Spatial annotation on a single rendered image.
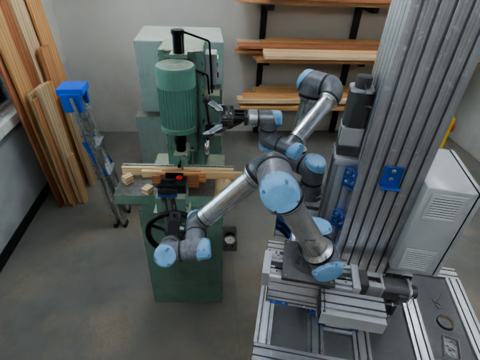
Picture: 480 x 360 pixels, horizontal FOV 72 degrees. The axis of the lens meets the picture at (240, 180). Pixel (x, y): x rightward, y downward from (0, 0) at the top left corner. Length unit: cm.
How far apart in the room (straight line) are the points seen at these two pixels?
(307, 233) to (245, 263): 146
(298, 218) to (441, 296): 159
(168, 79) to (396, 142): 94
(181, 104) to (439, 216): 116
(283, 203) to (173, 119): 76
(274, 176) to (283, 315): 124
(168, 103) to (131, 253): 146
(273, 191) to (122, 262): 185
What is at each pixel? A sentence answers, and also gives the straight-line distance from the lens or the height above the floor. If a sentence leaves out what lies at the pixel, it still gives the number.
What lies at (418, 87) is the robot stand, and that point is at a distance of 127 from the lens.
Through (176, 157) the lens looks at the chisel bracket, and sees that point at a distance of 170.
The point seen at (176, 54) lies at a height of 152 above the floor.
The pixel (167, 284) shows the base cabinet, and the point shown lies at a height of 19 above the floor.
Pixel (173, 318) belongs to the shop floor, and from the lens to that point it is 231.
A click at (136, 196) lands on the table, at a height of 89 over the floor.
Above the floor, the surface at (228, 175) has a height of 93.
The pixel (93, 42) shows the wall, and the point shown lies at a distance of 404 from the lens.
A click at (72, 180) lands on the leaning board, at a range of 315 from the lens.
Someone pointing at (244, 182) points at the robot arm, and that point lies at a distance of 114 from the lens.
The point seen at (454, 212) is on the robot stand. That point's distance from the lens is 153.
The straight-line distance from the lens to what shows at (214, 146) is 188.
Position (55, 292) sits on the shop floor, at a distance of 264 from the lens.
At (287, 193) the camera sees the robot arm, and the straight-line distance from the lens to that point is 98.
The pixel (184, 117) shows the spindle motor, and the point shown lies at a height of 129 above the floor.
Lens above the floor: 195
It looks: 36 degrees down
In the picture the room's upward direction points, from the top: 3 degrees clockwise
